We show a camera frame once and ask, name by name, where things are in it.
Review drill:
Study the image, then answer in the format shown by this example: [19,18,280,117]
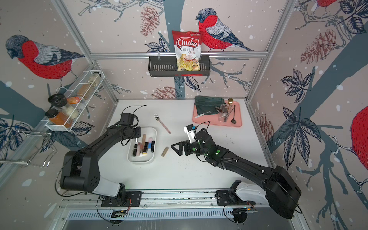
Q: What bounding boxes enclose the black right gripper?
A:
[171,139,209,158]

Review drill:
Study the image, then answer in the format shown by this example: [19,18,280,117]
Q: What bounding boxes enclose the tan lipstick tube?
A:
[141,134,146,145]

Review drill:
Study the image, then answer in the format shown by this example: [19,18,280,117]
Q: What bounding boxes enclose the white rectangular storage box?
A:
[127,127,157,164]

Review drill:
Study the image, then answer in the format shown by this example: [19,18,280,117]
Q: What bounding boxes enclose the black round lipstick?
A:
[132,144,138,157]

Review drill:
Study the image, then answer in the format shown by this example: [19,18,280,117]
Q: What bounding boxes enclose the small black lipstick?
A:
[150,141,155,152]

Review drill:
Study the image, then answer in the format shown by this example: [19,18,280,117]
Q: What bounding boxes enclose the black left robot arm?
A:
[59,125,141,197]

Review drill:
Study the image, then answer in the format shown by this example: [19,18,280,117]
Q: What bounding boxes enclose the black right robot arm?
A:
[171,129,301,219]

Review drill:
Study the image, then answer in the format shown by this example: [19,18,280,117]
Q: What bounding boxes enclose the beige gold lipstick tube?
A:
[161,147,169,157]

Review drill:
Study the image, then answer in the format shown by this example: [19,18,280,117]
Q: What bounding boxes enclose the dark green cloth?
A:
[194,95,225,116]

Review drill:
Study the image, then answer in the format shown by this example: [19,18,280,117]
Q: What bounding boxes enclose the clear ribbed glass cup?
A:
[218,104,232,123]

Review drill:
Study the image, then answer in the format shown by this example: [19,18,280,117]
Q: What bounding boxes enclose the black spoon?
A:
[231,105,237,124]

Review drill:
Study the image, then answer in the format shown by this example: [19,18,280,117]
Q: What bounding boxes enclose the tan spice jar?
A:
[77,84,94,100]

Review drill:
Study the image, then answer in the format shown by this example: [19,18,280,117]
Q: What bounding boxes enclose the pink silicone mat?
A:
[192,102,242,127]

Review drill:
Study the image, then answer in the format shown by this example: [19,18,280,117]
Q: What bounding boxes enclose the pale spice jar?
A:
[87,72,101,87]

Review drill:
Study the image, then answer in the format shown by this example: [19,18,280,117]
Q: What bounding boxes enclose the gold spoon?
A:
[227,98,233,113]

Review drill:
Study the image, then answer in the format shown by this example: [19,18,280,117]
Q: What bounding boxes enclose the black lid orange spice jar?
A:
[45,109,73,128]

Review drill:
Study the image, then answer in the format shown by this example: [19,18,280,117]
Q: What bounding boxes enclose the black lid white spice jar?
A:
[48,94,80,120]

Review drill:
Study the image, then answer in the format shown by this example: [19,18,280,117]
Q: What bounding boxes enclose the red cassava chips bag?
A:
[172,31,202,71]

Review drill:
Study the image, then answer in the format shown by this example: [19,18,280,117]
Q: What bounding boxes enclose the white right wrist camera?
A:
[184,124,196,144]

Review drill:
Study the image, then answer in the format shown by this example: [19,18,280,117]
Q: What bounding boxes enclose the pink handled fork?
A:
[154,114,171,134]

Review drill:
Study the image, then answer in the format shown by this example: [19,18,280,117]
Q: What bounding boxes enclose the white handled fork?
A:
[194,111,211,118]

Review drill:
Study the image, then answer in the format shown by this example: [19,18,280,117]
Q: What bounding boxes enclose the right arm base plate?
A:
[215,190,256,206]

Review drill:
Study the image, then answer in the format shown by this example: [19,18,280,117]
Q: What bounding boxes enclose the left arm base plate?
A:
[101,191,142,208]

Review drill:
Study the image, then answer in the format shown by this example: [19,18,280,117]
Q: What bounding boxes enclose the black wall basket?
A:
[148,56,210,77]

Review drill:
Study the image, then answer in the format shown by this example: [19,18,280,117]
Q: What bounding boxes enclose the wire hook rack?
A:
[1,130,58,168]

